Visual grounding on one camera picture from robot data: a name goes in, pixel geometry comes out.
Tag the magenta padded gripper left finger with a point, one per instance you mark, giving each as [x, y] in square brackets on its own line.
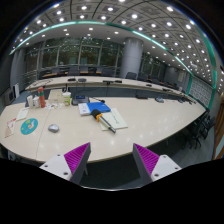
[69, 166]

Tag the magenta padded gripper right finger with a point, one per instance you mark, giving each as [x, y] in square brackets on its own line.
[152, 166]

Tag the grey computer mouse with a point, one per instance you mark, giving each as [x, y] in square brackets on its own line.
[53, 128]

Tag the round teal mouse pad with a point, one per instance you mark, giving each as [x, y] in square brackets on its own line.
[29, 126]

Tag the orange and silver umbrella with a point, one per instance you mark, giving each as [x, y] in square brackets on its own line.
[99, 118]

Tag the white book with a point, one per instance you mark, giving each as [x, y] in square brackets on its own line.
[83, 109]

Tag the pale green paper sheet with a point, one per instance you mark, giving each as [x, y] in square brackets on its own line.
[114, 119]

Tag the colourful small cards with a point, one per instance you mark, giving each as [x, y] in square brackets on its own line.
[53, 106]

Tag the black office chair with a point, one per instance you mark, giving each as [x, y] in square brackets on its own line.
[200, 128]

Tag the red bottle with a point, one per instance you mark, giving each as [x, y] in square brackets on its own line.
[41, 97]

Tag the white cup green band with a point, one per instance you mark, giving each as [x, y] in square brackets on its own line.
[66, 98]

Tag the red and white leaflet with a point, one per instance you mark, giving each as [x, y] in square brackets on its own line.
[10, 125]

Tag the white paper sheet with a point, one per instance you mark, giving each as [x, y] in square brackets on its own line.
[22, 114]

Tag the white box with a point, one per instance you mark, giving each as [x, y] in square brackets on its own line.
[30, 101]

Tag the grey round pillar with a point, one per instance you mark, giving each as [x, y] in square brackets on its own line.
[132, 55]

